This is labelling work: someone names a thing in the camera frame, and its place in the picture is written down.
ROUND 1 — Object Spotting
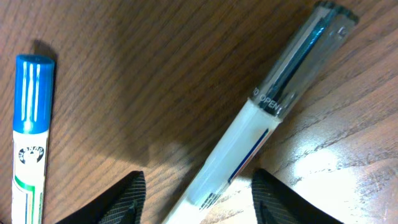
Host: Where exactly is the black capped whiteboard marker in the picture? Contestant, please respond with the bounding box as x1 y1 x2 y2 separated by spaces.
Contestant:
163 1 359 223

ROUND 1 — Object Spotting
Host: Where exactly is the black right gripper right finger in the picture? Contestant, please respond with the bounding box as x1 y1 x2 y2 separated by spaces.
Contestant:
251 169 340 224

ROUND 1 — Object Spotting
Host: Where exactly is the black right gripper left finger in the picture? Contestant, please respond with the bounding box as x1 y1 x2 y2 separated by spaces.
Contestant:
58 171 146 224

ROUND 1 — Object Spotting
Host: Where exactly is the blue capped whiteboard marker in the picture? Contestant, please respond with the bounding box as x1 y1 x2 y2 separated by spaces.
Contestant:
11 54 55 224

